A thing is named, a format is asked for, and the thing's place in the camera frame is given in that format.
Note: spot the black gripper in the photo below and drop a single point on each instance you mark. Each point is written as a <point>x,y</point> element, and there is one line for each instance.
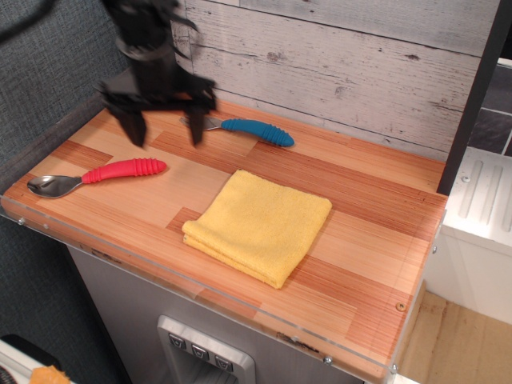
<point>155,81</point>

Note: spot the yellow cloth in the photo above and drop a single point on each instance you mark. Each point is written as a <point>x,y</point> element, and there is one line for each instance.
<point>258,227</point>

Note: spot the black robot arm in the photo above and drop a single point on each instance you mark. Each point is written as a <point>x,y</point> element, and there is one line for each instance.
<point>145,24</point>

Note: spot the grey cabinet front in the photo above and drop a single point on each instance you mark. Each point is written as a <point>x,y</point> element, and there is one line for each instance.
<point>130,305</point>

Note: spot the silver dispenser panel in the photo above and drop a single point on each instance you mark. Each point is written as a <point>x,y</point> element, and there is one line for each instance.
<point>195,357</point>

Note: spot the orange object at corner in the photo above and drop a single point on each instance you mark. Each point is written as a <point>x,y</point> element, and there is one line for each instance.
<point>48,375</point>

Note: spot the clear acrylic edge guard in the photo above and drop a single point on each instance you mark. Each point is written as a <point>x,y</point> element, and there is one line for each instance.
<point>348,298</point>

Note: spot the white drainer sink unit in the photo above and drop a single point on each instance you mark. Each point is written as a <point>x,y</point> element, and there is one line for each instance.
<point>470,262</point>

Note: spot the blue handled fork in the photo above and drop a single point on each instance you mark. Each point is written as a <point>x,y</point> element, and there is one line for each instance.
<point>264,131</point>

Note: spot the red handled spoon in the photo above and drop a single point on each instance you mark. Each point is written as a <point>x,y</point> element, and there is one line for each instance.
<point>56,186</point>

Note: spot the dark right upright post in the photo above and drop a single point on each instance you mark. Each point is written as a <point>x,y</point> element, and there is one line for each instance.
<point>489,60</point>

